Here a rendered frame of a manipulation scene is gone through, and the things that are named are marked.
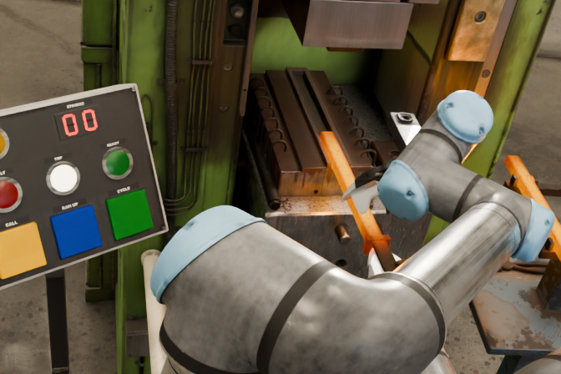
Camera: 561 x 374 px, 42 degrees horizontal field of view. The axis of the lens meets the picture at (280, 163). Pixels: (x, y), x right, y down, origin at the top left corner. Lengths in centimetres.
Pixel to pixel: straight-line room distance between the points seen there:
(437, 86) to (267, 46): 47
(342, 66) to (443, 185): 107
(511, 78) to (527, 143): 214
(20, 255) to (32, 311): 129
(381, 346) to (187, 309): 17
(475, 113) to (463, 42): 62
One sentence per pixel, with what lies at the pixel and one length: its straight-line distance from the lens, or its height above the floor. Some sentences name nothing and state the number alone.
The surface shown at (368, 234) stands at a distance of 136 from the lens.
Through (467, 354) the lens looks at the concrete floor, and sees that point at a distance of 265.
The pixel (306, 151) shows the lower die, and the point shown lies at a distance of 158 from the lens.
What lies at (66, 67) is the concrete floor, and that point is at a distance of 388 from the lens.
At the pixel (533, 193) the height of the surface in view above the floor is 99.
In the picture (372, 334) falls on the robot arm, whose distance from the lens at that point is 62.
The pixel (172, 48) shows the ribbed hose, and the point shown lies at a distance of 147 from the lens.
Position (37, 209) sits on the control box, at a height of 106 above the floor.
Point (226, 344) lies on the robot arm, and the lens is 66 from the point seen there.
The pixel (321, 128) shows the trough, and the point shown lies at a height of 99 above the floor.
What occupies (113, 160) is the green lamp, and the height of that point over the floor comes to 110.
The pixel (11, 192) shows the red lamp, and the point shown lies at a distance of 126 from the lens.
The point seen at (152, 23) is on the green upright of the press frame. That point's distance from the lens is 147.
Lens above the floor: 187
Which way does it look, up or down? 35 degrees down
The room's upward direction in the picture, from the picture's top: 9 degrees clockwise
